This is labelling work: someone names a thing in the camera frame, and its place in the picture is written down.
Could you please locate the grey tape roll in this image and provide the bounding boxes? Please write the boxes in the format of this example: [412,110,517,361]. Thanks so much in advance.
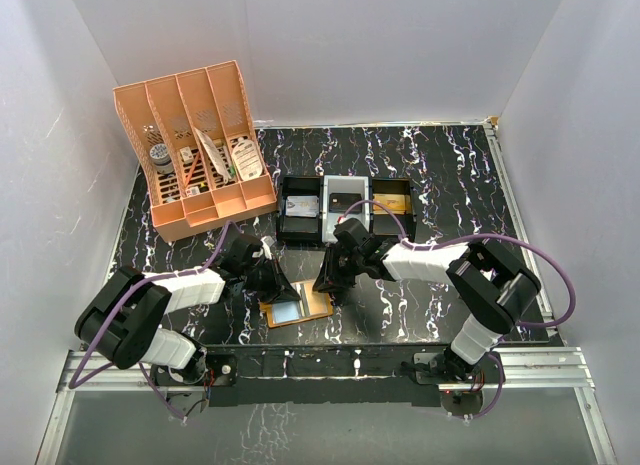
[149,143,174,175]

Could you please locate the white labelled package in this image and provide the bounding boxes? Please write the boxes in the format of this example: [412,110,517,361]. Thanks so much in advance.
[231,138,263,181]

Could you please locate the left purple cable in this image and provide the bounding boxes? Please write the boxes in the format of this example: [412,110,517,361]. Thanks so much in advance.
[68,219,251,426]

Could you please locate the black card bin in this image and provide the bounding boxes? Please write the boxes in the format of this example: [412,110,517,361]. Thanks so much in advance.
[370,178,417,241]
[276,175,322,244]

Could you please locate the peach desk file organizer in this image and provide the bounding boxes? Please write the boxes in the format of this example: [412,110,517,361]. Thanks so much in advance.
[113,61,276,242]

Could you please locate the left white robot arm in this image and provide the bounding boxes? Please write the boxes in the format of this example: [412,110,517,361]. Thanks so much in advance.
[74,233,300,384]

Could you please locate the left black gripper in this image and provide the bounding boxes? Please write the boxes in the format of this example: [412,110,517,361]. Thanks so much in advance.
[241,255,301,305]

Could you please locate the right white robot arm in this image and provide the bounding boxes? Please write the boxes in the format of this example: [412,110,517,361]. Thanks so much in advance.
[313,219,541,382]

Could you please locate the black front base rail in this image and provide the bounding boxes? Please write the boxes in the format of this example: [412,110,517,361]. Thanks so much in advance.
[149,342,506,409]

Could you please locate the left black card bin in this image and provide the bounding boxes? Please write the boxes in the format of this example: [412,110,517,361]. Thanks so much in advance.
[276,175,322,244]

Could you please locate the orange pencil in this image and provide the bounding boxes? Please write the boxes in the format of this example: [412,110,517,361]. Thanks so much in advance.
[185,151,201,186]

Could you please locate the black credit card stack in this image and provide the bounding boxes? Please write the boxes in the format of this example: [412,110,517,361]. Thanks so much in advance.
[328,192,363,214]

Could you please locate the purple cable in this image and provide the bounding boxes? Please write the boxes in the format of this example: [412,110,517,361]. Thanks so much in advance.
[68,219,251,426]
[338,199,577,419]

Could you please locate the gold credit card stack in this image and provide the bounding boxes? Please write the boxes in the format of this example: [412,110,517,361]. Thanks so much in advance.
[373,193,412,215]

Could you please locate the orange leather card holder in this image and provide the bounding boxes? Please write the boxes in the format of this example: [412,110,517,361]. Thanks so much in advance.
[260,281,333,328]

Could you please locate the silver credit card stack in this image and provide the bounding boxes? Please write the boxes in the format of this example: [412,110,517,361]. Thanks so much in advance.
[285,195,320,218]

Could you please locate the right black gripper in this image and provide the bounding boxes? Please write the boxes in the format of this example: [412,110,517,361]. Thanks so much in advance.
[314,244,363,293]

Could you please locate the right black card bin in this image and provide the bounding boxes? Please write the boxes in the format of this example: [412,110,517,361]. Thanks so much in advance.
[370,178,417,241]

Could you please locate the white middle card bin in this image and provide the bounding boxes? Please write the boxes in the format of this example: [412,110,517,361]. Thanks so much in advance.
[320,175,372,244]

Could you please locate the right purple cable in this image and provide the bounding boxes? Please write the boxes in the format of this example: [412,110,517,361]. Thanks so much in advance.
[338,199,577,419]

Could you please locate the aluminium table frame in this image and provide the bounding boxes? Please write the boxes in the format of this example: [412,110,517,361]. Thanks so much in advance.
[54,124,612,464]

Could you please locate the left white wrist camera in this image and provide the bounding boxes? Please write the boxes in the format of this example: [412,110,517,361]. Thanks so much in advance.
[261,236,275,260]

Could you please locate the white paper leaflet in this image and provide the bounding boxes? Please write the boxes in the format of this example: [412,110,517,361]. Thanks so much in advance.
[195,129,231,183]

